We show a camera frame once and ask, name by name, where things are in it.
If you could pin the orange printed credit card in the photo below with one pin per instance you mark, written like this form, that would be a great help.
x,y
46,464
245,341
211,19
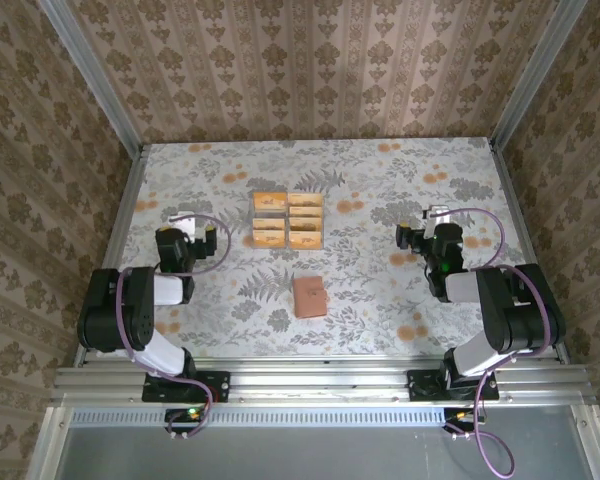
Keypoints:
x,y
305,224
305,239
305,200
269,225
269,240
270,201
305,211

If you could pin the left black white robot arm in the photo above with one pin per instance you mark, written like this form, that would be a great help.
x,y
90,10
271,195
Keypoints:
x,y
110,310

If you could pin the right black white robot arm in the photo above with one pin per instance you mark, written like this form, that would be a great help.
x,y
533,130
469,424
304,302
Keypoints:
x,y
520,320

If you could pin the small black controller board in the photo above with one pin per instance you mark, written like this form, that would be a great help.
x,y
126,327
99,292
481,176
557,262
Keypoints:
x,y
460,416
185,414

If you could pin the grey metal shelf panel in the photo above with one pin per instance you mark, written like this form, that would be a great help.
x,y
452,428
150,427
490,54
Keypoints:
x,y
305,455

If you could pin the aluminium table side rail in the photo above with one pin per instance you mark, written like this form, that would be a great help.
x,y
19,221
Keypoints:
x,y
117,235

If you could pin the aluminium frame corner post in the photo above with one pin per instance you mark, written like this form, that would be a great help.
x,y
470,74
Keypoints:
x,y
100,85
534,75

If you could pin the aluminium lower frame post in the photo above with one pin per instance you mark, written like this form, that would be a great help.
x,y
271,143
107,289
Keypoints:
x,y
47,445
592,445

